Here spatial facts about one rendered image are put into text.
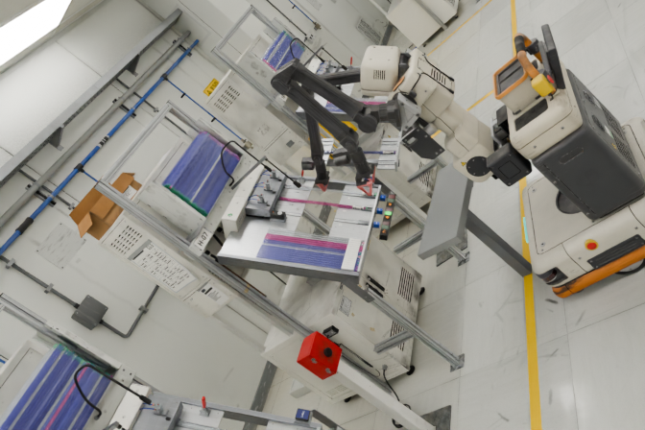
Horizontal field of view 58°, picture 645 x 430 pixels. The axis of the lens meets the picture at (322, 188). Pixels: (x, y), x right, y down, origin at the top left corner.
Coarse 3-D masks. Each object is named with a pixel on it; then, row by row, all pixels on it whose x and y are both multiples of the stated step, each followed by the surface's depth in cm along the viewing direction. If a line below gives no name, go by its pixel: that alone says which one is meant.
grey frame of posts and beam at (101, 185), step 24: (192, 120) 329; (240, 168) 329; (144, 216) 274; (216, 216) 299; (312, 216) 352; (408, 216) 333; (168, 240) 280; (216, 264) 286; (240, 288) 290; (384, 312) 276; (456, 360) 287; (384, 384) 318
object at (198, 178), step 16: (192, 144) 314; (208, 144) 318; (192, 160) 304; (208, 160) 312; (224, 160) 320; (176, 176) 291; (192, 176) 298; (208, 176) 306; (224, 176) 313; (176, 192) 287; (192, 192) 293; (208, 192) 300; (208, 208) 294
